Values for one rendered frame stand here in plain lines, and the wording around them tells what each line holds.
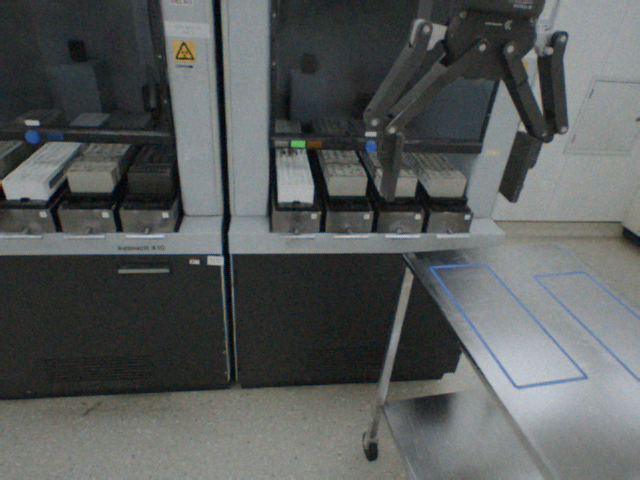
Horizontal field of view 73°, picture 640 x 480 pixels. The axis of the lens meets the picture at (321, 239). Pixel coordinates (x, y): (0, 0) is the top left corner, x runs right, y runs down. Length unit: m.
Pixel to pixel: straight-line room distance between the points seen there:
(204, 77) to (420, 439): 1.13
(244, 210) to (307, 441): 0.83
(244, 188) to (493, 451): 1.02
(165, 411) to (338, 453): 0.63
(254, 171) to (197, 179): 0.16
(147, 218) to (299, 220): 0.41
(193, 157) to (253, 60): 0.31
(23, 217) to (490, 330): 1.16
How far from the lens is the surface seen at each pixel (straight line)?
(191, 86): 1.19
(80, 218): 1.31
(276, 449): 1.63
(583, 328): 1.02
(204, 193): 1.29
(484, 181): 1.43
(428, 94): 0.42
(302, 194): 1.23
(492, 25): 0.43
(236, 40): 1.16
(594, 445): 0.81
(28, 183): 1.35
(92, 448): 1.74
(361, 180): 1.28
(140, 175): 1.29
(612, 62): 2.94
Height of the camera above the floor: 1.39
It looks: 32 degrees down
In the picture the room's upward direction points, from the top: 5 degrees clockwise
